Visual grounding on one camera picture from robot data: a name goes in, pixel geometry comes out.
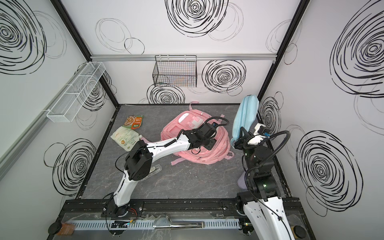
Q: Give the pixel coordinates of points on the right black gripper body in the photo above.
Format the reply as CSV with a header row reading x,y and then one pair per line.
x,y
243,138

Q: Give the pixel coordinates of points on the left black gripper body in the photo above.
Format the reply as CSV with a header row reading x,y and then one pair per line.
x,y
208,142

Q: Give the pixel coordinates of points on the pink student backpack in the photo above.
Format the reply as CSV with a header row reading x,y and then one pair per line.
x,y
192,119

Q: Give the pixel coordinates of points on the light blue pencil pouch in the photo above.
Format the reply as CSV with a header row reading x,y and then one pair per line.
x,y
245,116

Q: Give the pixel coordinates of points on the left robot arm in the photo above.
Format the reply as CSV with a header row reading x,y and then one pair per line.
x,y
139,160

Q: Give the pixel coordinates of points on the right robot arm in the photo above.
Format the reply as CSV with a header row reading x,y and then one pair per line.
x,y
262,201

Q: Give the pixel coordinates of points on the lilac glasses case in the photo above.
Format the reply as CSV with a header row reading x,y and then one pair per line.
x,y
241,183

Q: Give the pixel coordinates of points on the clear plastic packet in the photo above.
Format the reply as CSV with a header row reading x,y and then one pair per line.
x,y
153,171

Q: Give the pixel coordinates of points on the orange green food packet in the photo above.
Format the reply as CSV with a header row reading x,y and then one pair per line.
x,y
133,122

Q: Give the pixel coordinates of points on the white green spout pouch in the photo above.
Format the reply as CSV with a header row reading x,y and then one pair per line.
x,y
126,138

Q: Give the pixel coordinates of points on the yellow black button box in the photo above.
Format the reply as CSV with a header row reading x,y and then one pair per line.
x,y
299,232

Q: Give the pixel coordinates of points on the brown black button box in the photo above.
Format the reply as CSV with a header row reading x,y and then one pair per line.
x,y
61,229

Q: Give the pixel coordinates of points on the black wire wall basket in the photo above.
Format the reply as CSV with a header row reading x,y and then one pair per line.
x,y
176,70

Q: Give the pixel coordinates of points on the white slotted cable duct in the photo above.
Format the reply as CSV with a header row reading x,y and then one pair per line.
x,y
160,223

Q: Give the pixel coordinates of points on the white mesh wall shelf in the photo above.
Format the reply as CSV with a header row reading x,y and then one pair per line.
x,y
83,92

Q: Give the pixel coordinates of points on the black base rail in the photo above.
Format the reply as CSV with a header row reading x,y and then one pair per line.
x,y
138,207

